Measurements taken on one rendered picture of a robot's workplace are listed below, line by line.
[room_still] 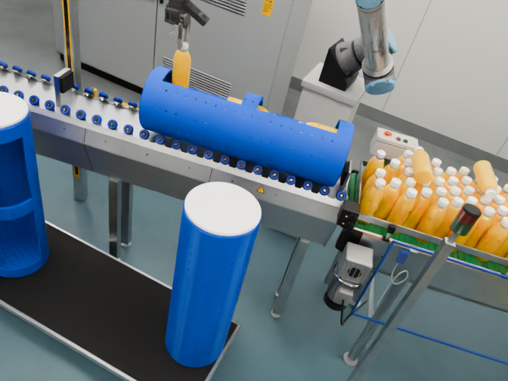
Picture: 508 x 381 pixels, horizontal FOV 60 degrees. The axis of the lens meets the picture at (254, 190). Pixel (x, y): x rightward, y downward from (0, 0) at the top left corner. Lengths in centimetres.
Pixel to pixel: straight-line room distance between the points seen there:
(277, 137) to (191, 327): 86
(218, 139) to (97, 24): 263
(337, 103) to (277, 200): 76
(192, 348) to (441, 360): 148
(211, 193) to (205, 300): 42
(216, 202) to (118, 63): 284
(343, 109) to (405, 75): 216
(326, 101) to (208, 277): 126
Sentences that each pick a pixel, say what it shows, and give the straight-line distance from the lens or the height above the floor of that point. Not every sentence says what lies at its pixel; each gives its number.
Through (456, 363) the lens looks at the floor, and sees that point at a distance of 294.
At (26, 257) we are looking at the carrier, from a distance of 260.
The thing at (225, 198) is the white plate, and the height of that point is 104.
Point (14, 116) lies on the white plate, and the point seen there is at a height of 104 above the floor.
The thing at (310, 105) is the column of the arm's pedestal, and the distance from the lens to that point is 252.
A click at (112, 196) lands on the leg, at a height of 52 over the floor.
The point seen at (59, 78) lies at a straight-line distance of 218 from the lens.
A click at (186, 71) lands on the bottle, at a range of 190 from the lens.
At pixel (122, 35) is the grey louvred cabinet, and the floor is 51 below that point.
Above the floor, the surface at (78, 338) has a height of 15.
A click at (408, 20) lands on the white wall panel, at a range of 445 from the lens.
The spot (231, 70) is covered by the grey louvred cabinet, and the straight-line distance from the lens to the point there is 363.
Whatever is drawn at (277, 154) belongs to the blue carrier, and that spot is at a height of 109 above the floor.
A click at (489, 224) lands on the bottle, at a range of 203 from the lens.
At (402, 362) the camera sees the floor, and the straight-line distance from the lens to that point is 276.
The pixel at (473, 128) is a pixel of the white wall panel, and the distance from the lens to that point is 473.
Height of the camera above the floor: 209
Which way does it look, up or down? 39 degrees down
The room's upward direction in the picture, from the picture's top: 15 degrees clockwise
